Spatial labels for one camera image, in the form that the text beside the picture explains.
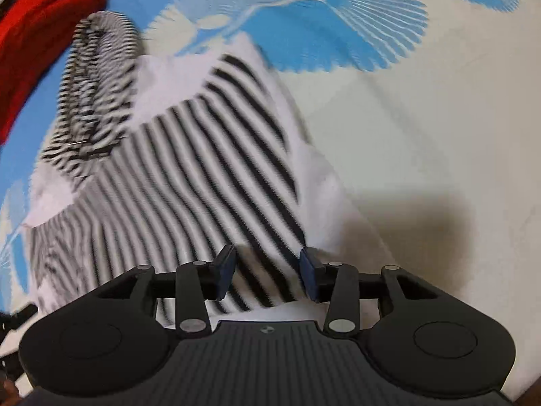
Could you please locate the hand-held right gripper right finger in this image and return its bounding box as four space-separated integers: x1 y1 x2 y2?
299 246 449 341

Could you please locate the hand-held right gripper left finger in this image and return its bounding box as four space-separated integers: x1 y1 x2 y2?
99 245 237 339

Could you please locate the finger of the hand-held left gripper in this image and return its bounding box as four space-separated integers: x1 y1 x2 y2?
0 303 39 383

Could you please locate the black white striped shirt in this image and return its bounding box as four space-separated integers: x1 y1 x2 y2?
23 10 390 331

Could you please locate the blue white printed bed sheet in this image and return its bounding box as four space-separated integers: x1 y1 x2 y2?
0 0 541 406

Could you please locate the red cloth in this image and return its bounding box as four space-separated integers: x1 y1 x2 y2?
0 0 108 144

